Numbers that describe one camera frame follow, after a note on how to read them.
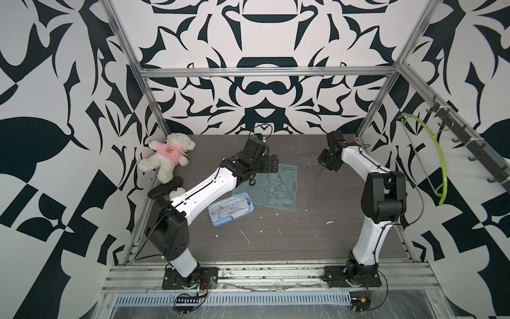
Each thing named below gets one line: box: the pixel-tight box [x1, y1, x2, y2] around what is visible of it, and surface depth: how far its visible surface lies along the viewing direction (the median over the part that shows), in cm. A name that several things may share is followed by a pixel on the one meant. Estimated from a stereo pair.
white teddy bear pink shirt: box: [137, 132, 196, 184], surface depth 104 cm
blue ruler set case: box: [207, 192, 255, 227], surface depth 92 cm
